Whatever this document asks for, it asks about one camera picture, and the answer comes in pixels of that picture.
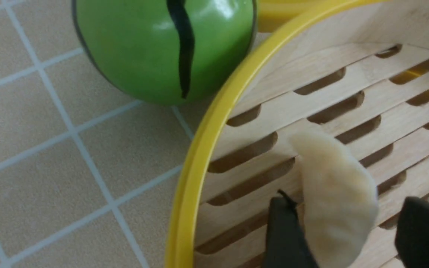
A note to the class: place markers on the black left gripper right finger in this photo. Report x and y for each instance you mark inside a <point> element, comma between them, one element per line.
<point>412,235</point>

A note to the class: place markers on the beige checkered tablecloth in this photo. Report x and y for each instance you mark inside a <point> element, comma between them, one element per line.
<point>87,173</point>

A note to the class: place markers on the round bamboo steamer tray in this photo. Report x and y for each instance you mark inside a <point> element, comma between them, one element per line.
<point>357,70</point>

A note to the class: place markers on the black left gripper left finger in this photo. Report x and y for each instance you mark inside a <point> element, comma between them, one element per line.
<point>286,246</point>

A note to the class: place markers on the green striped watermelon ball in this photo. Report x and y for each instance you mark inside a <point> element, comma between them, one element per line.
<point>166,52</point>

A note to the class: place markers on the pale dumpling front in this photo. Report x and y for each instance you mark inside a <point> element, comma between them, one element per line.
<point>340,199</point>

